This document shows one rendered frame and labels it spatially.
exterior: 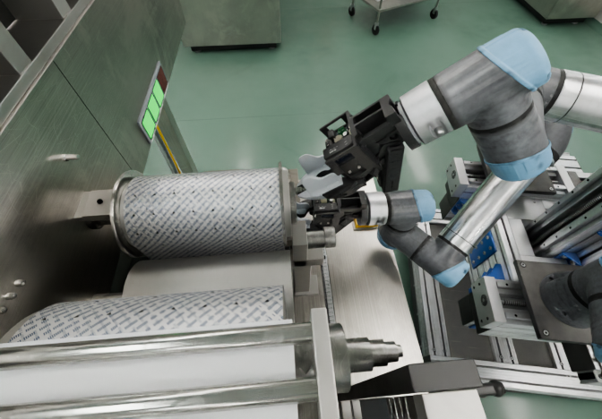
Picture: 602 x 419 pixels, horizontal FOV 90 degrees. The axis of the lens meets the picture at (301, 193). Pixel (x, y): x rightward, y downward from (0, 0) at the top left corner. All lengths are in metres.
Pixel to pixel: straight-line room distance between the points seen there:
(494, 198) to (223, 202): 0.57
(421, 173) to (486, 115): 1.91
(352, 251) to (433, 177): 1.54
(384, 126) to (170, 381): 0.35
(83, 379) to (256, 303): 0.14
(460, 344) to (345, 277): 0.91
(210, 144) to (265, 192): 2.01
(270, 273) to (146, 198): 0.22
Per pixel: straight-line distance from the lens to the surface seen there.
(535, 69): 0.43
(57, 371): 0.31
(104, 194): 0.58
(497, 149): 0.47
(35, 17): 0.69
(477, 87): 0.42
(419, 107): 0.42
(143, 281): 0.54
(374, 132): 0.42
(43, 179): 0.54
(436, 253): 0.76
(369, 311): 0.83
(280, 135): 2.43
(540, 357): 1.82
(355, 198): 0.65
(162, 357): 0.28
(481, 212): 0.77
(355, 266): 0.86
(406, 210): 0.69
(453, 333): 1.66
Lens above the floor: 1.69
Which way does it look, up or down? 55 degrees down
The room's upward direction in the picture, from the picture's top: straight up
